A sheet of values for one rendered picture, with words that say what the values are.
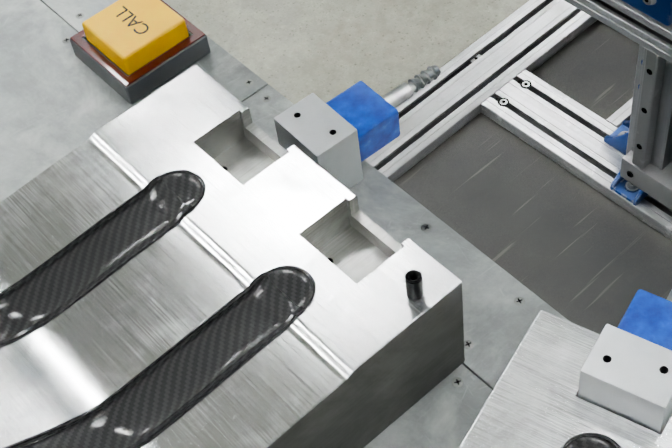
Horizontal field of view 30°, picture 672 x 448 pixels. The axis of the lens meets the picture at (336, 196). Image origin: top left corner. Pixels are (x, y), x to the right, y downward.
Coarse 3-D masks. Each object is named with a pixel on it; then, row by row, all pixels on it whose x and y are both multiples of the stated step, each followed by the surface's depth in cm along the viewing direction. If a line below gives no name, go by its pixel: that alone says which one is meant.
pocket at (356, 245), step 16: (336, 208) 78; (352, 208) 79; (320, 224) 78; (336, 224) 79; (352, 224) 80; (368, 224) 78; (320, 240) 79; (336, 240) 79; (352, 240) 79; (368, 240) 79; (384, 240) 78; (336, 256) 79; (352, 256) 78; (368, 256) 78; (384, 256) 78; (352, 272) 78; (368, 272) 78
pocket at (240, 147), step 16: (240, 112) 84; (224, 128) 84; (240, 128) 85; (256, 128) 84; (208, 144) 83; (224, 144) 85; (240, 144) 85; (256, 144) 85; (272, 144) 83; (224, 160) 85; (240, 160) 84; (256, 160) 84; (272, 160) 84; (240, 176) 84
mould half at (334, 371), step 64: (128, 128) 84; (192, 128) 83; (64, 192) 81; (128, 192) 80; (256, 192) 79; (320, 192) 78; (0, 256) 79; (192, 256) 77; (256, 256) 76; (320, 256) 75; (64, 320) 75; (128, 320) 74; (192, 320) 74; (320, 320) 72; (384, 320) 72; (448, 320) 75; (0, 384) 71; (64, 384) 72; (256, 384) 71; (320, 384) 70; (384, 384) 74
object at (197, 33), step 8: (160, 0) 102; (192, 24) 100; (80, 32) 100; (192, 32) 99; (200, 32) 99; (72, 40) 100; (80, 40) 100; (184, 40) 99; (192, 40) 98; (88, 48) 99; (176, 48) 98; (184, 48) 98; (96, 56) 98; (160, 56) 98; (168, 56) 98; (104, 64) 98; (112, 64) 98; (152, 64) 97; (112, 72) 97; (120, 72) 97; (136, 72) 97; (144, 72) 97; (120, 80) 96; (128, 80) 96
